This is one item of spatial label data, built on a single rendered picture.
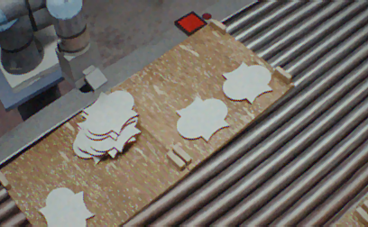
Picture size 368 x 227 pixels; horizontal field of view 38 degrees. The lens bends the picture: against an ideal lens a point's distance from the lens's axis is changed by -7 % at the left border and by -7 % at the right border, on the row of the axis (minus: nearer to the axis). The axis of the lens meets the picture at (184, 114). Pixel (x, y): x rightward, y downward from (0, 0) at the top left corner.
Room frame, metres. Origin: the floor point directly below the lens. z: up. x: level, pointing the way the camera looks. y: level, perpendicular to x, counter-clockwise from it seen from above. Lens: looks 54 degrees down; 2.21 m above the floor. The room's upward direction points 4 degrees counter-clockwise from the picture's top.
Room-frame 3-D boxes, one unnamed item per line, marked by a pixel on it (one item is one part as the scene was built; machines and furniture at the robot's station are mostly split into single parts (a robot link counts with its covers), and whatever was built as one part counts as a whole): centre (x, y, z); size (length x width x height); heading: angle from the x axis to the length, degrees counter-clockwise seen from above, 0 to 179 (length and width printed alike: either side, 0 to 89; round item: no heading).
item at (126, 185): (0.76, 0.27, 0.93); 0.41 x 0.35 x 0.02; 128
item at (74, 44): (0.91, 0.24, 1.29); 0.08 x 0.08 x 0.05
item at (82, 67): (0.89, 0.23, 1.22); 0.12 x 0.09 x 0.16; 40
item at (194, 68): (1.01, -0.06, 0.93); 0.41 x 0.35 x 0.02; 128
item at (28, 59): (1.23, 0.51, 0.95); 0.15 x 0.15 x 0.10
